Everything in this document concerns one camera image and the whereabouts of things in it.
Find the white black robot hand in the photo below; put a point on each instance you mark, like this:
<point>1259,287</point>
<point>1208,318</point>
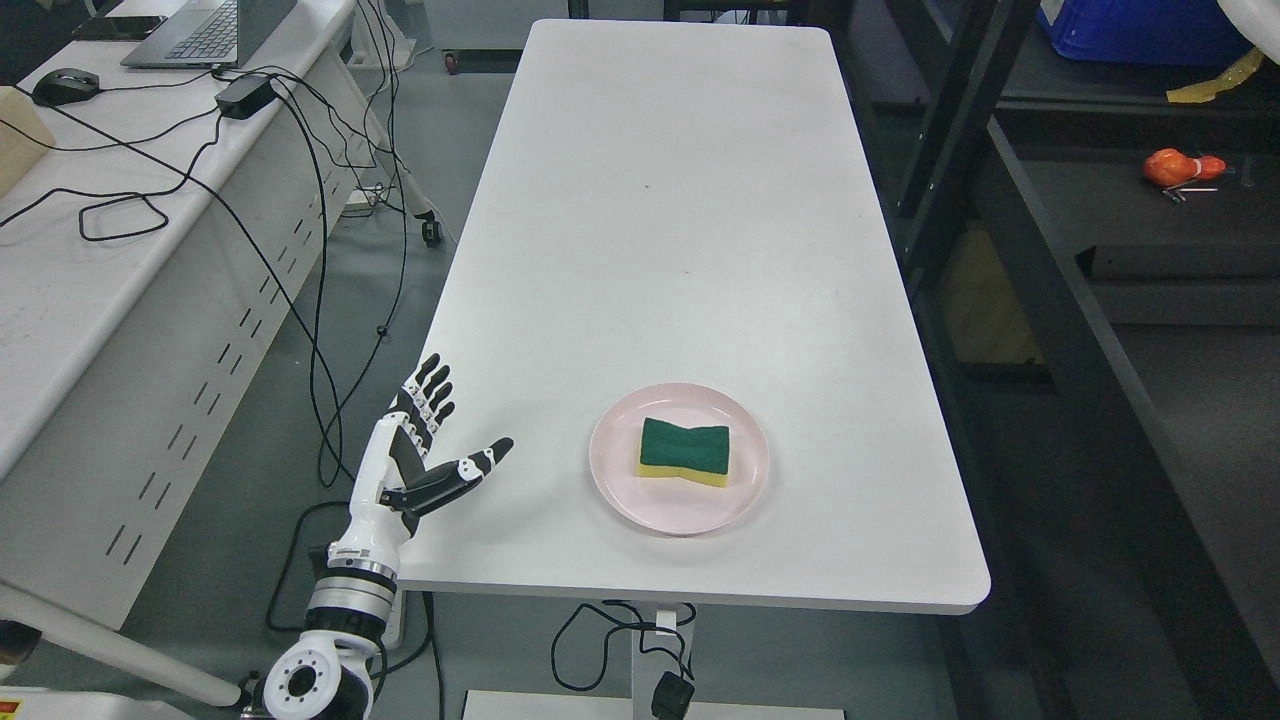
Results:
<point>397,483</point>

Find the green yellow sponge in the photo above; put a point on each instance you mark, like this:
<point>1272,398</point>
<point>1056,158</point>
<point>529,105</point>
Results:
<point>699,454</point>

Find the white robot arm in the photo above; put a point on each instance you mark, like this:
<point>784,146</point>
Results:
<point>325,674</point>

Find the black metal shelf rack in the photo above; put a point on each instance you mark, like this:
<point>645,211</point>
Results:
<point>1105,349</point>

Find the pink round plate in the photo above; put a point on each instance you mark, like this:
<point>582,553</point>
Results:
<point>671,505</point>

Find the white side desk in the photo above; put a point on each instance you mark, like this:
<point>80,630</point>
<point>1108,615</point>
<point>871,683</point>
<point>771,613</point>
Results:
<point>147,264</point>

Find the white main table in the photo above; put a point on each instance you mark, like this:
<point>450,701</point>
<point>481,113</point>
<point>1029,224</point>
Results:
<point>668,201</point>

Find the black power adapter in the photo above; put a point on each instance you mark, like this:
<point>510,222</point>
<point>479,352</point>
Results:
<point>244,96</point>

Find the grey laptop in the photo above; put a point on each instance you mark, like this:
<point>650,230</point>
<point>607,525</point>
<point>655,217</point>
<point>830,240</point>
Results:
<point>208,34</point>

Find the wooden box on desk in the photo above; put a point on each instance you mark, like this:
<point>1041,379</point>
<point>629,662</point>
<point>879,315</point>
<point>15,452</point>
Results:
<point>24,137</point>

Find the black computer mouse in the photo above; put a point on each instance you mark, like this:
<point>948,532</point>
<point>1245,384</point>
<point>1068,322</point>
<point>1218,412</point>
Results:
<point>65,86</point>

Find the black phone on desk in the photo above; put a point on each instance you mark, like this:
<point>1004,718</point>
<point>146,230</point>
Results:
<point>117,28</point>

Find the orange plastic object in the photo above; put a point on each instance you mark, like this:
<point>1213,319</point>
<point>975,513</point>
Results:
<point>1168,168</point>

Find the yellow tape strip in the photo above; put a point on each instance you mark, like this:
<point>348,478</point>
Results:
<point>1232,77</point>

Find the blue plastic bin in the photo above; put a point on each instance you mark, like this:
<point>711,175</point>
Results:
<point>1169,33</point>

